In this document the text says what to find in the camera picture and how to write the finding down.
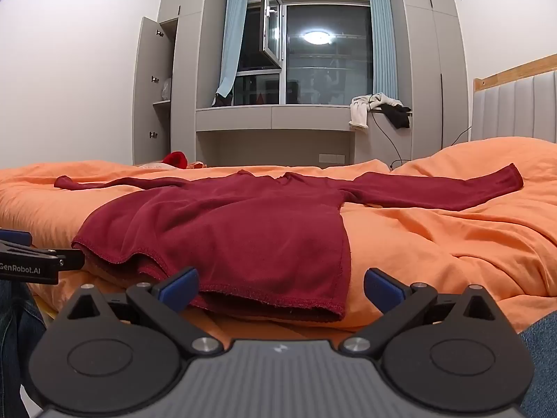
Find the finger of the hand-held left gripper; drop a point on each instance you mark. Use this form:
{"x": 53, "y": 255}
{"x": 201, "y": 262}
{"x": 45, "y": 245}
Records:
{"x": 69, "y": 259}
{"x": 15, "y": 238}

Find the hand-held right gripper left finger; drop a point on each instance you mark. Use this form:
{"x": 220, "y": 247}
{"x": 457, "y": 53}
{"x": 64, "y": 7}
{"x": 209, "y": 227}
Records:
{"x": 180, "y": 289}

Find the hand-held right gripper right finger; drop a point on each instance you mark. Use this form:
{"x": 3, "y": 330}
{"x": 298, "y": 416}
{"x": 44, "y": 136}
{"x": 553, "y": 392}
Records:
{"x": 383, "y": 289}

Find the dark red long-sleeve shirt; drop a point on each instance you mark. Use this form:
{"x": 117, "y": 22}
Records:
{"x": 239, "y": 235}

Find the orange blanket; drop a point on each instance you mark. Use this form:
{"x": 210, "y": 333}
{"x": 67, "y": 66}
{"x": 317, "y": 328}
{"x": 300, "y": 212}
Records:
{"x": 435, "y": 248}

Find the person's left leg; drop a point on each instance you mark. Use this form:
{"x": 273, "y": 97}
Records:
{"x": 17, "y": 348}

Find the person's leg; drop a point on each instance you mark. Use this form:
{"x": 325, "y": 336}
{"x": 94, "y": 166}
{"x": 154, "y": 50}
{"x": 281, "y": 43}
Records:
{"x": 541, "y": 365}
{"x": 17, "y": 348}

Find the floral bed sheet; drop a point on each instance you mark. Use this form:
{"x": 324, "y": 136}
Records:
{"x": 152, "y": 166}

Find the small peach cloth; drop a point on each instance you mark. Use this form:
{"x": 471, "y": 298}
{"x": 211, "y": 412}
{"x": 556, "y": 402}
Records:
{"x": 198, "y": 165}

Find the red plush item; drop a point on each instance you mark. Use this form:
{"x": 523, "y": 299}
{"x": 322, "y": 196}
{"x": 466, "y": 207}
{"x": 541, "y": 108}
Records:
{"x": 175, "y": 160}

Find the black garment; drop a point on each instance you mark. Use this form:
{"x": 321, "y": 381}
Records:
{"x": 398, "y": 115}

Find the person's right leg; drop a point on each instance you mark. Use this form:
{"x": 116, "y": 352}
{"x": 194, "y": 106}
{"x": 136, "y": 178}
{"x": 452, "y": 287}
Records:
{"x": 541, "y": 365}

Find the white garment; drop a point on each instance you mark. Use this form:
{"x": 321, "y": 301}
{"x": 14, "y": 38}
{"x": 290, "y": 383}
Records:
{"x": 359, "y": 113}

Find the grey wardrobe door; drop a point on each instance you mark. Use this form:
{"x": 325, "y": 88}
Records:
{"x": 146, "y": 96}

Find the dark bag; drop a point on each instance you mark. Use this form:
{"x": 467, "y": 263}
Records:
{"x": 223, "y": 100}

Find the clear plastic bag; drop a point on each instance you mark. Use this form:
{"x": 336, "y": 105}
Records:
{"x": 166, "y": 89}

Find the grey open wardrobe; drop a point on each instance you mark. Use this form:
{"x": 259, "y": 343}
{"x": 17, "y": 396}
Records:
{"x": 187, "y": 74}

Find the grey padded wooden headboard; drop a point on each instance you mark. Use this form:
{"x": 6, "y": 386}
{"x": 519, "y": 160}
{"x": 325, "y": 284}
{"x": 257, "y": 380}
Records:
{"x": 513, "y": 109}

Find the grey closed wardrobe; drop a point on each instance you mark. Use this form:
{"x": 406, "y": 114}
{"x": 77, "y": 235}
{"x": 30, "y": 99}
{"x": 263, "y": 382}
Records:
{"x": 426, "y": 65}

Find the large window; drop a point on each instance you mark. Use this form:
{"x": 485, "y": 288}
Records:
{"x": 326, "y": 61}

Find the light blue curtain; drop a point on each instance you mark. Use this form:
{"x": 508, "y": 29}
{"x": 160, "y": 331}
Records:
{"x": 230, "y": 43}
{"x": 383, "y": 43}

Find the open window sash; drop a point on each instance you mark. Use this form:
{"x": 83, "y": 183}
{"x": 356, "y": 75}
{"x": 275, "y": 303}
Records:
{"x": 272, "y": 21}

